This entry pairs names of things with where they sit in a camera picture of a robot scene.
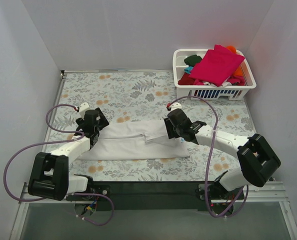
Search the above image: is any white t shirt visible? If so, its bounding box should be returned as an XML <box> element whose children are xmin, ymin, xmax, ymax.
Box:
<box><xmin>79</xmin><ymin>120</ymin><xmax>190</xmax><ymax>161</ymax></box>

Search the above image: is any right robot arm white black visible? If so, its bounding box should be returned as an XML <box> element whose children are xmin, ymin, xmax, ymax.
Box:
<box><xmin>164</xmin><ymin>108</ymin><xmax>281</xmax><ymax>199</ymax></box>

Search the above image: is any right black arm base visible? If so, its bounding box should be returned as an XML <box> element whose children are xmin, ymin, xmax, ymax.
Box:
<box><xmin>195</xmin><ymin>183</ymin><xmax>247</xmax><ymax>218</ymax></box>

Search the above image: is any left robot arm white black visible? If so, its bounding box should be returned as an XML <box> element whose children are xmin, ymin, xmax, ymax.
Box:
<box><xmin>27</xmin><ymin>106</ymin><xmax>109</xmax><ymax>201</ymax></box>

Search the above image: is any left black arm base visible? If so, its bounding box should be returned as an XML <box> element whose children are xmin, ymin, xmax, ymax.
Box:
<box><xmin>82</xmin><ymin>184</ymin><xmax>111</xmax><ymax>201</ymax></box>

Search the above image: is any floral patterned table mat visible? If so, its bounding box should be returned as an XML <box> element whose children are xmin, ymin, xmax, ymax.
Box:
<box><xmin>43</xmin><ymin>71</ymin><xmax>256</xmax><ymax>181</ymax></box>

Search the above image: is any white plastic basket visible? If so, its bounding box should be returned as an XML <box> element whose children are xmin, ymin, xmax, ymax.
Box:
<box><xmin>172</xmin><ymin>49</ymin><xmax>257</xmax><ymax>101</ymax></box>

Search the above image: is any dark red t shirt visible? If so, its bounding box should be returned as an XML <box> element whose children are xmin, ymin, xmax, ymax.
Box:
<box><xmin>178</xmin><ymin>72</ymin><xmax>195</xmax><ymax>86</ymax></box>

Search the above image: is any teal t shirt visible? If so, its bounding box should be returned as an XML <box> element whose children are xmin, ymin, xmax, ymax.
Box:
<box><xmin>184</xmin><ymin>66</ymin><xmax>194</xmax><ymax>75</ymax></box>

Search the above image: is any dark green t shirt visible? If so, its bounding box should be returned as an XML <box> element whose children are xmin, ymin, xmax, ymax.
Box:
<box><xmin>183</xmin><ymin>54</ymin><xmax>203</xmax><ymax>67</ymax></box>

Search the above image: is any magenta folded t shirt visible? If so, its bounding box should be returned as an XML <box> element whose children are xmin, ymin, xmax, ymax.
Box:
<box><xmin>189</xmin><ymin>44</ymin><xmax>245</xmax><ymax>87</ymax></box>

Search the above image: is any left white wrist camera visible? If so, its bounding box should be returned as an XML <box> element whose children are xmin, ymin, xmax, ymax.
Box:
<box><xmin>75</xmin><ymin>102</ymin><xmax>91</xmax><ymax>118</ymax></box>

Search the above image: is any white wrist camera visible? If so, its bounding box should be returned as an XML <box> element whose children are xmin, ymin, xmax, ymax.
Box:
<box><xmin>75</xmin><ymin>102</ymin><xmax>91</xmax><ymax>118</ymax></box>
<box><xmin>166</xmin><ymin>102</ymin><xmax>182</xmax><ymax>112</ymax></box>

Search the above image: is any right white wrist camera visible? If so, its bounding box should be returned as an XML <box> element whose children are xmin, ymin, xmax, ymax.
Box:
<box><xmin>166</xmin><ymin>102</ymin><xmax>182</xmax><ymax>112</ymax></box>

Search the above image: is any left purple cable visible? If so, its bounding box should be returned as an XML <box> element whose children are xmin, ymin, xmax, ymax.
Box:
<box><xmin>3</xmin><ymin>104</ymin><xmax>116</xmax><ymax>227</ymax></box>

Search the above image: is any purple cable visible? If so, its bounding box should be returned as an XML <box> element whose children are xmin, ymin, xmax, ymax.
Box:
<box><xmin>3</xmin><ymin>104</ymin><xmax>116</xmax><ymax>227</ymax></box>
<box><xmin>167</xmin><ymin>95</ymin><xmax>249</xmax><ymax>218</ymax></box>

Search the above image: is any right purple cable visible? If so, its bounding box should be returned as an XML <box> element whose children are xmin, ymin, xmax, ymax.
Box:
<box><xmin>167</xmin><ymin>95</ymin><xmax>249</xmax><ymax>218</ymax></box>

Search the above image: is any aluminium frame rail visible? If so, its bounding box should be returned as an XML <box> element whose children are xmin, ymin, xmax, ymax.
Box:
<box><xmin>21</xmin><ymin>181</ymin><xmax>289</xmax><ymax>203</ymax></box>

